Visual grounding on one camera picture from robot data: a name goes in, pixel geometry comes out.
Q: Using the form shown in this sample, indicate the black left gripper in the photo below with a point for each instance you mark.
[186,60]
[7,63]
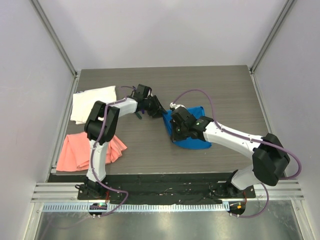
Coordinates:
[155,112]

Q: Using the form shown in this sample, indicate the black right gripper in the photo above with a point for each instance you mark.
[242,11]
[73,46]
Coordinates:
[175,136]

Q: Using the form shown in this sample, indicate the blue cloth napkin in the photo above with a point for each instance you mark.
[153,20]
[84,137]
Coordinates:
[189,143]

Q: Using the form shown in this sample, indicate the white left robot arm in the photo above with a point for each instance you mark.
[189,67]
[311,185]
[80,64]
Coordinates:
[100,128]

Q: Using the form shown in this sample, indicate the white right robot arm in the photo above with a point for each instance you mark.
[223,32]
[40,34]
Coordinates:
[269,160]

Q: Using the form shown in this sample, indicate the purple plastic knife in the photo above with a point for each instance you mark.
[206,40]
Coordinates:
[138,96]

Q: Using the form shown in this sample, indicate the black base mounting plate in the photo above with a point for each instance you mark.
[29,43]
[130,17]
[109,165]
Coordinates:
[151,189]

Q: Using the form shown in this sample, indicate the white folded cloth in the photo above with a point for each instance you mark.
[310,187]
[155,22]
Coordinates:
[83,102]

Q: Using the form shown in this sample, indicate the pink folded cloth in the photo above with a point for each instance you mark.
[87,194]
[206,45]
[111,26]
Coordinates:
[75,152]

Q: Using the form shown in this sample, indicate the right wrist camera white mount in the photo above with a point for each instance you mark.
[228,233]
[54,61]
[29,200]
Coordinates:
[173,106]

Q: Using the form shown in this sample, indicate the horizontal aluminium frame rail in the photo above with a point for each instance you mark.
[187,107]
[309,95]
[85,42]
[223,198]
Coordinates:
[66,192]

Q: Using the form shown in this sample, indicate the left aluminium frame post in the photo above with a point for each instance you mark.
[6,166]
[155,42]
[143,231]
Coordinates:
[53,35]

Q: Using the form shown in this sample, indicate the aluminium frame post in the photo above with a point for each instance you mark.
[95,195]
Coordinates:
[283,14]
[53,35]

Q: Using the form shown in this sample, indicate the slotted cable duct rail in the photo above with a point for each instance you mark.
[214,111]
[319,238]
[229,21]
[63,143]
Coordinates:
[95,207]

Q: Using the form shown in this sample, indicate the right aluminium frame post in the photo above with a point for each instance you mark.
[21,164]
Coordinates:
[283,14]

